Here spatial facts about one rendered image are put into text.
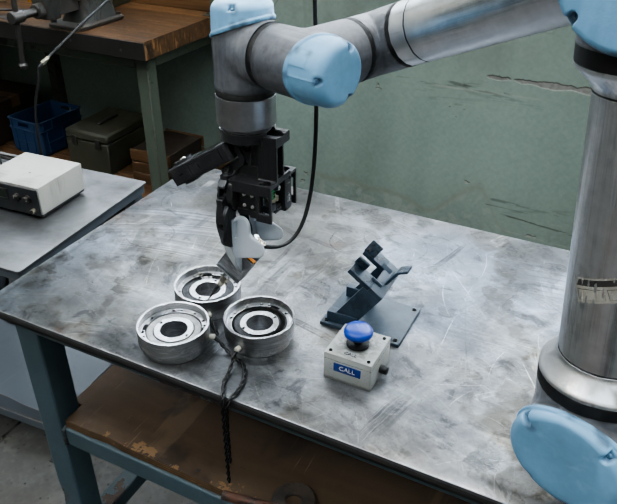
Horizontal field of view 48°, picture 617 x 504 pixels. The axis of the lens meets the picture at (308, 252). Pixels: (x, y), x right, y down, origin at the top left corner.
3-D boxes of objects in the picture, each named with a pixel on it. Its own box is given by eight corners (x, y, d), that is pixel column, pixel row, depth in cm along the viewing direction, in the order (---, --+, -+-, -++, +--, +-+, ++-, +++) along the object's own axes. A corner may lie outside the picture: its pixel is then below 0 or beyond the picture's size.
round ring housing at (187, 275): (176, 288, 115) (174, 267, 113) (239, 282, 116) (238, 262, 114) (175, 326, 106) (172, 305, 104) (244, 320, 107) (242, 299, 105)
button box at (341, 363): (323, 376, 96) (323, 349, 94) (344, 347, 102) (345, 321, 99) (377, 395, 93) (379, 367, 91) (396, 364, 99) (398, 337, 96)
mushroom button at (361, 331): (338, 359, 96) (339, 331, 93) (350, 343, 99) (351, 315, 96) (364, 368, 94) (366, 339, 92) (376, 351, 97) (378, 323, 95)
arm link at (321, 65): (387, 25, 75) (314, 9, 82) (315, 46, 68) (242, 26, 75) (383, 96, 79) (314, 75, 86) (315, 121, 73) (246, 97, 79)
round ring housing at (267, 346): (250, 309, 110) (249, 288, 108) (308, 330, 105) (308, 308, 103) (210, 346, 102) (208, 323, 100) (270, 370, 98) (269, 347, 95)
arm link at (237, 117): (202, 96, 84) (238, 78, 90) (205, 132, 86) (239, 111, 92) (256, 106, 81) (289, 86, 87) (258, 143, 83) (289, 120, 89)
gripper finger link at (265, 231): (279, 268, 98) (274, 214, 93) (243, 258, 101) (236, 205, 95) (289, 255, 100) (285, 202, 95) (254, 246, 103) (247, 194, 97)
